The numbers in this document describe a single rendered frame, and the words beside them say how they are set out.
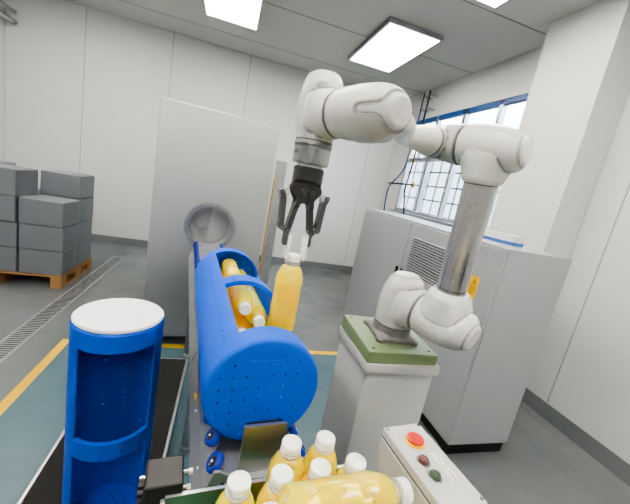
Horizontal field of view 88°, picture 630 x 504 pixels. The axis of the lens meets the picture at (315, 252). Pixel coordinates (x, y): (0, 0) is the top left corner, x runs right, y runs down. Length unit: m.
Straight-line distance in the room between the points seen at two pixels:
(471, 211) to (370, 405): 0.81
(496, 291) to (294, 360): 1.65
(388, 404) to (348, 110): 1.11
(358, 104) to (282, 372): 0.62
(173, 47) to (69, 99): 1.70
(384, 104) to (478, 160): 0.53
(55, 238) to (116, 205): 2.04
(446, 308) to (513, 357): 1.44
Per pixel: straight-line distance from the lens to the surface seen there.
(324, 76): 0.81
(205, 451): 0.96
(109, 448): 1.47
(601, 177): 3.58
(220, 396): 0.84
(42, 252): 4.42
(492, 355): 2.47
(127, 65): 6.26
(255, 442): 0.87
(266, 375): 0.84
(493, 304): 2.29
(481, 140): 1.13
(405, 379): 1.41
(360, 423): 1.45
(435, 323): 1.23
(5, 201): 4.44
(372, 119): 0.66
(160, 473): 0.82
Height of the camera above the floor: 1.60
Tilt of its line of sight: 11 degrees down
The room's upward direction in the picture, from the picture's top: 11 degrees clockwise
